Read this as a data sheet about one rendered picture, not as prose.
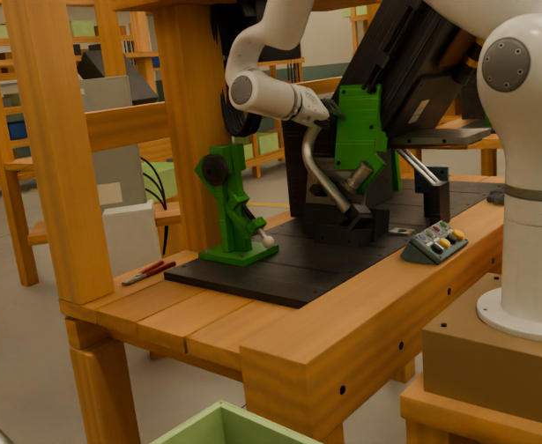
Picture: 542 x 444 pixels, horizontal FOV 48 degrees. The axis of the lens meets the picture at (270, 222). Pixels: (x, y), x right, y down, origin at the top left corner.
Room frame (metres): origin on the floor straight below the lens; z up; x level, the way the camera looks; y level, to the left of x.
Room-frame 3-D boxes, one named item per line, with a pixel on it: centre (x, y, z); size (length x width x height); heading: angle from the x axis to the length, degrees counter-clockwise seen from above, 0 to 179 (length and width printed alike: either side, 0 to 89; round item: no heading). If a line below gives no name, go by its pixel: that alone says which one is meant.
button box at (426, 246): (1.30, -0.36, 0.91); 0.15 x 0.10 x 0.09; 139
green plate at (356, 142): (1.54, -0.26, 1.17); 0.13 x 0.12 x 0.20; 139
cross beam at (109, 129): (1.88, 0.02, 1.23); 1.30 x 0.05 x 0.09; 139
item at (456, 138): (1.63, -0.39, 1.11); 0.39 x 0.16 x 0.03; 49
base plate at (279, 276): (1.64, -0.26, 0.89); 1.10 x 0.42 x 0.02; 139
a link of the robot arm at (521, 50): (0.81, -0.37, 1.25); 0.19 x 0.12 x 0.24; 126
